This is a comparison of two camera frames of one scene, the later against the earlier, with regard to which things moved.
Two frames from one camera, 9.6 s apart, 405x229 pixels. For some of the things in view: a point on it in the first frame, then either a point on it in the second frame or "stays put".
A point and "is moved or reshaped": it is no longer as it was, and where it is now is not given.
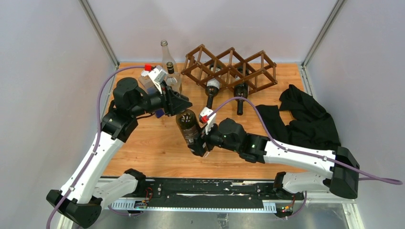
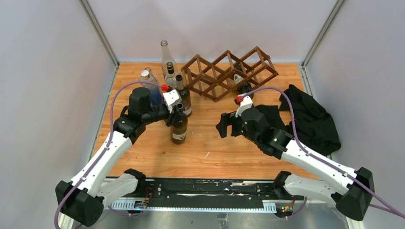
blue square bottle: [148, 86] is moved or reshaped
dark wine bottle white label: [212, 87] → [179, 132]
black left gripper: [173, 103] → [173, 117]
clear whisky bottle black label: [173, 80] stays put
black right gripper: [197, 143] → [227, 119]
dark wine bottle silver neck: [190, 126] → [185, 96]
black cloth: [313, 126] stays put
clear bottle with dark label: [166, 56] stays put
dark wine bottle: [241, 90] → [245, 88]
